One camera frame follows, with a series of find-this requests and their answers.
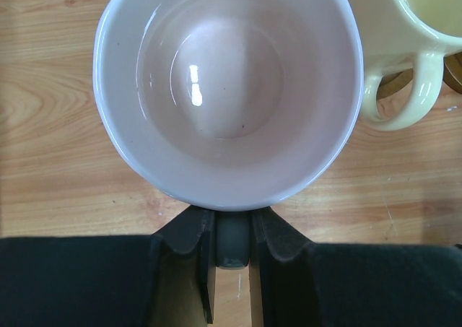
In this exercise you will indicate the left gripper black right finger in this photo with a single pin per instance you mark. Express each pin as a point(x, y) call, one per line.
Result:
point(297, 282)

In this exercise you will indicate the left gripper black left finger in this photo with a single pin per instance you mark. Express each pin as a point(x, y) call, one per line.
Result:
point(163, 279)

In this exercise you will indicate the pink mug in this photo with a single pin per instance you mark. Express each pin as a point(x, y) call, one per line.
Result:
point(228, 105)

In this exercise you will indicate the brown coaster top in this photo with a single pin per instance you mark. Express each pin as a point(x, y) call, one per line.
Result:
point(452, 76)

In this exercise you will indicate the cream mug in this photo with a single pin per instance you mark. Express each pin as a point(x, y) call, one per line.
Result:
point(398, 35)

